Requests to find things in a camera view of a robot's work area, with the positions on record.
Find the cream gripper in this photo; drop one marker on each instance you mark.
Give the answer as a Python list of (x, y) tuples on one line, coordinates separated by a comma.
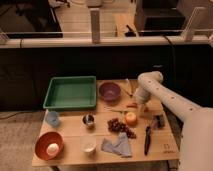
[(142, 109)]

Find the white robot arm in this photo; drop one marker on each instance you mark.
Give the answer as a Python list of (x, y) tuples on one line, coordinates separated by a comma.
[(196, 147)]

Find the purple bowl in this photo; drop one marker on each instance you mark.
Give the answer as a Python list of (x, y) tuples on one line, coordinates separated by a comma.
[(109, 91)]

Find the orange bowl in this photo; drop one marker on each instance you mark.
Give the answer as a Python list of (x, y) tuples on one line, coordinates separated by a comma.
[(44, 141)]

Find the orange fruit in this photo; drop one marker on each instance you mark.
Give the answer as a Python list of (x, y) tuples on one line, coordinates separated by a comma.
[(131, 118)]

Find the small dark toy block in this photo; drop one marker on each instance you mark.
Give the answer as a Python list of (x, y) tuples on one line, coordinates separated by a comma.
[(159, 121)]

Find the black knife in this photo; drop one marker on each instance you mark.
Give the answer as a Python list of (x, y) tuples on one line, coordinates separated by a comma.
[(147, 140)]

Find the bunch of dark grapes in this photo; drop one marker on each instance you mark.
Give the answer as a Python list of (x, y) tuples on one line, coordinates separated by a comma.
[(115, 125)]

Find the blue cloth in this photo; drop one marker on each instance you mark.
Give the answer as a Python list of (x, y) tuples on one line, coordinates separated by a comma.
[(120, 147)]

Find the small metal cup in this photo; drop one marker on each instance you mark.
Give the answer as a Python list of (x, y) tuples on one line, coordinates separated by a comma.
[(89, 121)]

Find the white cup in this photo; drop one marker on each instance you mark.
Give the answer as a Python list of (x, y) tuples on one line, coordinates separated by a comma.
[(88, 144)]

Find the green plastic tray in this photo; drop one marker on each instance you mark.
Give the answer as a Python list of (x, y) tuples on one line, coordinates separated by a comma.
[(71, 93)]

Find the blue plastic cup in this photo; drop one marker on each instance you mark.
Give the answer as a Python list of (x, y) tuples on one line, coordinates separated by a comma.
[(52, 118)]

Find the white egg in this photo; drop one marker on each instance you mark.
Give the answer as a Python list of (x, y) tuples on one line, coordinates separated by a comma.
[(52, 149)]

